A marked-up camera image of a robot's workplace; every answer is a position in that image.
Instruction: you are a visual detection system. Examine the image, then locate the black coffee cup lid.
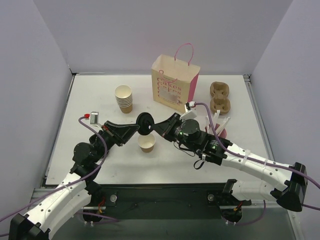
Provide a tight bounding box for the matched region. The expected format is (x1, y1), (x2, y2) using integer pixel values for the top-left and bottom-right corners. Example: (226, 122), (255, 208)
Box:
(136, 112), (155, 136)

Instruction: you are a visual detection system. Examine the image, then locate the single brown paper cup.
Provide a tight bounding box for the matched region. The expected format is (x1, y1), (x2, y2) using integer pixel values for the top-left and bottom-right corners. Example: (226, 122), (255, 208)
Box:
(137, 134), (156, 153)

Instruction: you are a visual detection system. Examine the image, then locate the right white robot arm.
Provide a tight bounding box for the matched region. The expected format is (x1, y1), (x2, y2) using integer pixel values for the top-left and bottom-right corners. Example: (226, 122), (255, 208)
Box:
(146, 113), (308, 212)

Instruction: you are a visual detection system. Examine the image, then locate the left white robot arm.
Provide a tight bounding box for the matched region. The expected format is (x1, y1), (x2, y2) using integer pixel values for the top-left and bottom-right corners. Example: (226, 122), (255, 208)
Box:
(8, 121), (140, 240)

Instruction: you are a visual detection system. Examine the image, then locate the pink cup holding straws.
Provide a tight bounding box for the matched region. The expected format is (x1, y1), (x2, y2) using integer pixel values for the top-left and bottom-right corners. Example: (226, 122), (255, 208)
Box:
(204, 123), (227, 139)

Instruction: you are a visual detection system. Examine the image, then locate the stack of brown paper cups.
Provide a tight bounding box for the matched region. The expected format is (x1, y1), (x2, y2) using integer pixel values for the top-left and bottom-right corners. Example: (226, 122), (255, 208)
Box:
(114, 85), (133, 114)

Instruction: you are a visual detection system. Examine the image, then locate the cakes paper gift bag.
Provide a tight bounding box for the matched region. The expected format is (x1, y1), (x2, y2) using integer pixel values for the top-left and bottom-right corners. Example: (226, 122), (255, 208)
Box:
(151, 43), (201, 113)

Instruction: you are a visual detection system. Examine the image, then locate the brown pulp cup carrier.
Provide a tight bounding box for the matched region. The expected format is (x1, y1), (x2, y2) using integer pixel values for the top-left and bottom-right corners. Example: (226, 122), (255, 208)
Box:
(210, 81), (231, 115)

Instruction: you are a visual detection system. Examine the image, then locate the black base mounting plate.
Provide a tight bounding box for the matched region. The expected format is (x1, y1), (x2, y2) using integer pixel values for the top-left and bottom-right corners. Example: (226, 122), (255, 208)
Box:
(80, 182), (241, 221)

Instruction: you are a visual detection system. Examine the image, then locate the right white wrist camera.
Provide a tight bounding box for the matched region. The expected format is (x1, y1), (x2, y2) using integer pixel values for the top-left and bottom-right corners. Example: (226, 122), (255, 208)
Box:
(179, 101), (197, 121)

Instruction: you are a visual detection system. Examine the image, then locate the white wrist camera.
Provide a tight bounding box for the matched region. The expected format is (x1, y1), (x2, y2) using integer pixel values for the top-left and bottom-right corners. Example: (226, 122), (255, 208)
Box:
(84, 111), (99, 126)
(179, 101), (197, 121)

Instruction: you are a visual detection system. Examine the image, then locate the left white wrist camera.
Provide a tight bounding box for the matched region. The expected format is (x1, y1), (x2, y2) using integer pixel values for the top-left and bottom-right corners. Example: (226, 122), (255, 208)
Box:
(84, 111), (99, 126)

